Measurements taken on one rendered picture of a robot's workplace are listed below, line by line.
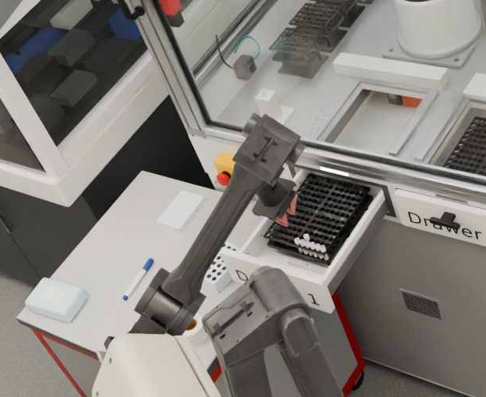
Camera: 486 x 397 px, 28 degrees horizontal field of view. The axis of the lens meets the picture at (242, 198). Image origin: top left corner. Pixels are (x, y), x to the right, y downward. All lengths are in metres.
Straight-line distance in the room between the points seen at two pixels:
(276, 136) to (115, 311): 1.04
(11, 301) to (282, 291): 2.78
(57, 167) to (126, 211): 0.23
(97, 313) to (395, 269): 0.79
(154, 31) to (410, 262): 0.87
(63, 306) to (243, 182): 1.07
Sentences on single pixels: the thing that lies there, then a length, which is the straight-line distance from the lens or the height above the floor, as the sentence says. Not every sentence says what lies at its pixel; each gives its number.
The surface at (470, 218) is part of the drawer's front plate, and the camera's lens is 2.27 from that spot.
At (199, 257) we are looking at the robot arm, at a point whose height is 1.35.
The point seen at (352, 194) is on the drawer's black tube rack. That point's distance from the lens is 2.40.
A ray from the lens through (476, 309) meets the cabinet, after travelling 2.59.
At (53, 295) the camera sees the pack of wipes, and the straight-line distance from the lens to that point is 2.67.
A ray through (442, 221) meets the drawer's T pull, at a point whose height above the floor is 0.91.
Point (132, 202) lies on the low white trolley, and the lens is 2.86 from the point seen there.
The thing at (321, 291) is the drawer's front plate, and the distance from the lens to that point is 2.22.
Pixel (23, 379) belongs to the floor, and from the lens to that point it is 3.69.
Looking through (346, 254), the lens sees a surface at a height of 0.88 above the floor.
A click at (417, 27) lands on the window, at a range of 1.98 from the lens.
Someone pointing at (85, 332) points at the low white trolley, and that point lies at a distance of 2.60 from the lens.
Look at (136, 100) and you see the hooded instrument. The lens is 3.00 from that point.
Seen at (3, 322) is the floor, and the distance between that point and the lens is 3.92.
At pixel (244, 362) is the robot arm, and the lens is 1.29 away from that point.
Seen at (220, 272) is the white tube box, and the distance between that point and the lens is 2.50.
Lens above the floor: 2.56
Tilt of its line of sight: 42 degrees down
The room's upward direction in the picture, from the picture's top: 24 degrees counter-clockwise
